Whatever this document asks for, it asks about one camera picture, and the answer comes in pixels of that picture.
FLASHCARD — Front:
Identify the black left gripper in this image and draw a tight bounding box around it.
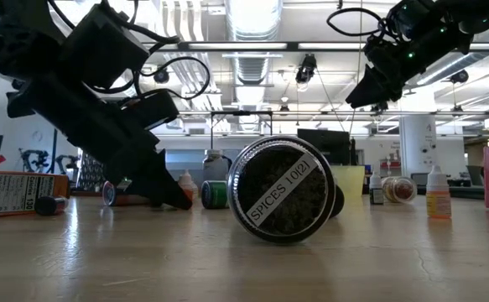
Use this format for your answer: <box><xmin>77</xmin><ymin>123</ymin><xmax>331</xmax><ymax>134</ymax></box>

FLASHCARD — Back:
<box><xmin>5</xmin><ymin>76</ymin><xmax>195</xmax><ymax>211</ymax></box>

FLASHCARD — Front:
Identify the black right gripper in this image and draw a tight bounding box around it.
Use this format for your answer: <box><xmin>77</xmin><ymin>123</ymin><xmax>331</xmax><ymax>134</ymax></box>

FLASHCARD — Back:
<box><xmin>344</xmin><ymin>23</ymin><xmax>475</xmax><ymax>111</ymax></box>

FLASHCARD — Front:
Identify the orange dropper bottle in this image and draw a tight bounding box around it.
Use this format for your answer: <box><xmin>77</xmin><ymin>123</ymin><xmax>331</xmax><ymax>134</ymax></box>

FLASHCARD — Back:
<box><xmin>177</xmin><ymin>168</ymin><xmax>200</xmax><ymax>202</ymax></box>

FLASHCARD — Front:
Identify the pink-tipped food colouring bottle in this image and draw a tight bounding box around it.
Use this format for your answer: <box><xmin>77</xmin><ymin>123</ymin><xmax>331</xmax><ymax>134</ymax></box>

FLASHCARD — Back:
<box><xmin>101</xmin><ymin>179</ymin><xmax>153</xmax><ymax>207</ymax></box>

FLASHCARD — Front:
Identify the white-lid spice jar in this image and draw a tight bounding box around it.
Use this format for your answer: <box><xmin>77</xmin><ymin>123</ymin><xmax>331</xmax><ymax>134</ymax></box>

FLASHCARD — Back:
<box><xmin>202</xmin><ymin>148</ymin><xmax>230</xmax><ymax>183</ymax></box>

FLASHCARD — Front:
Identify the dark-label dropper bottle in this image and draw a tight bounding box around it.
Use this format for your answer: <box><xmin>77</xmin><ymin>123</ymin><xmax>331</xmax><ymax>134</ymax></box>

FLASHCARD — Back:
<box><xmin>368</xmin><ymin>171</ymin><xmax>385</xmax><ymax>206</ymax></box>

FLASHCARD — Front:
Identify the small clear glass jar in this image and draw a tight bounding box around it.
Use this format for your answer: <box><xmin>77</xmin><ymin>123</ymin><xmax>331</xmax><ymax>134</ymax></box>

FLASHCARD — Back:
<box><xmin>380</xmin><ymin>175</ymin><xmax>419</xmax><ymax>205</ymax></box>

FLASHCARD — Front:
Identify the yellow-orange label dropper bottle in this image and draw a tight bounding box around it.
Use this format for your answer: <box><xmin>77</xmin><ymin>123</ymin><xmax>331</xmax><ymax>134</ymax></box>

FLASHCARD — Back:
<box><xmin>425</xmin><ymin>164</ymin><xmax>453</xmax><ymax>220</ymax></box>

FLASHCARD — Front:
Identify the green food colouring bottle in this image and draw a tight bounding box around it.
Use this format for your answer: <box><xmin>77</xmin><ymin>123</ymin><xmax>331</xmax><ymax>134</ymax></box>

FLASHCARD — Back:
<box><xmin>200</xmin><ymin>180</ymin><xmax>231</xmax><ymax>210</ymax></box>

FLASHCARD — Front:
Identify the white round pillar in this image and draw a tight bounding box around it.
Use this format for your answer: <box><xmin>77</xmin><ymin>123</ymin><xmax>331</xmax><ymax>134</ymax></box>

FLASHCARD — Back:
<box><xmin>398</xmin><ymin>113</ymin><xmax>438</xmax><ymax>177</ymax></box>

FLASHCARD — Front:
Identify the black background monitor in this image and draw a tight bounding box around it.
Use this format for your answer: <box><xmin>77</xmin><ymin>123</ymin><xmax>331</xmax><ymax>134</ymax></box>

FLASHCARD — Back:
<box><xmin>296</xmin><ymin>128</ymin><xmax>351</xmax><ymax>166</ymax></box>

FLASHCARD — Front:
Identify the translucent yellow-green plastic bin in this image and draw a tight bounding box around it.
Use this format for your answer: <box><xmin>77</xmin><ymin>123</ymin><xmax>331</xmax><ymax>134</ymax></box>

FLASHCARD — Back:
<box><xmin>330</xmin><ymin>164</ymin><xmax>367</xmax><ymax>199</ymax></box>

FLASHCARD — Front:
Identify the maroon dropper bottle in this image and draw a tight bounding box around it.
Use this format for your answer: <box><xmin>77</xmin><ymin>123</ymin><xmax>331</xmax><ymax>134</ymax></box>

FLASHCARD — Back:
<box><xmin>34</xmin><ymin>195</ymin><xmax>69</xmax><ymax>217</ymax></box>

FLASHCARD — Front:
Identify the orange snack box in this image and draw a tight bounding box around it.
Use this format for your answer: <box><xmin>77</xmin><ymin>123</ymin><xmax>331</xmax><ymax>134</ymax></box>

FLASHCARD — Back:
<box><xmin>0</xmin><ymin>169</ymin><xmax>71</xmax><ymax>219</ymax></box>

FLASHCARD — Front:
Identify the black ceiling camera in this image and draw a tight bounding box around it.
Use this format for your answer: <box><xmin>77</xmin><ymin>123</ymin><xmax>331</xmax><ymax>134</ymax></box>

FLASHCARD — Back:
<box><xmin>371</xmin><ymin>100</ymin><xmax>391</xmax><ymax>115</ymax></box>
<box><xmin>153</xmin><ymin>66</ymin><xmax>171</xmax><ymax>85</ymax></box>
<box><xmin>294</xmin><ymin>53</ymin><xmax>319</xmax><ymax>85</ymax></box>
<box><xmin>450</xmin><ymin>69</ymin><xmax>471</xmax><ymax>85</ymax></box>

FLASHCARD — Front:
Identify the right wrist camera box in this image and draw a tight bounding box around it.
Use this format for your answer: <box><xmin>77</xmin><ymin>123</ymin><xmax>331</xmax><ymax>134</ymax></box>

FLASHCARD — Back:
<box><xmin>384</xmin><ymin>0</ymin><xmax>438</xmax><ymax>33</ymax></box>

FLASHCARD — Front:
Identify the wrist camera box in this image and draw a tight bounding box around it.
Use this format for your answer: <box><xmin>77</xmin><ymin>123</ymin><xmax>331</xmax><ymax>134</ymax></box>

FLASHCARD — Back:
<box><xmin>384</xmin><ymin>0</ymin><xmax>438</xmax><ymax>33</ymax></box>
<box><xmin>57</xmin><ymin>3</ymin><xmax>151</xmax><ymax>91</ymax></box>

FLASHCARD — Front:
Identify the black background rig frame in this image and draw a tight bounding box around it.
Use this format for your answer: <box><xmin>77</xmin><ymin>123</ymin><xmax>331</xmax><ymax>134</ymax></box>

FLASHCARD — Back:
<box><xmin>209</xmin><ymin>110</ymin><xmax>275</xmax><ymax>151</ymax></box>

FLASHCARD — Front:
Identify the silver ceiling duct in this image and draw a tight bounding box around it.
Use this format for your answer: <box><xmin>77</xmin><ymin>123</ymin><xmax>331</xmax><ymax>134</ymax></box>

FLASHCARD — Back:
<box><xmin>226</xmin><ymin>0</ymin><xmax>284</xmax><ymax>133</ymax></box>

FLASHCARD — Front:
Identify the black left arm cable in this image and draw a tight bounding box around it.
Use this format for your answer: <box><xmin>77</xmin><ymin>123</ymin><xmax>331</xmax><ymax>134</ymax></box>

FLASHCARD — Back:
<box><xmin>46</xmin><ymin>0</ymin><xmax>211</xmax><ymax>102</ymax></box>

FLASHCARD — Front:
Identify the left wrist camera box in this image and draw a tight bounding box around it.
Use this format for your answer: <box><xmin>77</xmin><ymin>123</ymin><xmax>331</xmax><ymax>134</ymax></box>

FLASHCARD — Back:
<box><xmin>57</xmin><ymin>3</ymin><xmax>151</xmax><ymax>91</ymax></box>

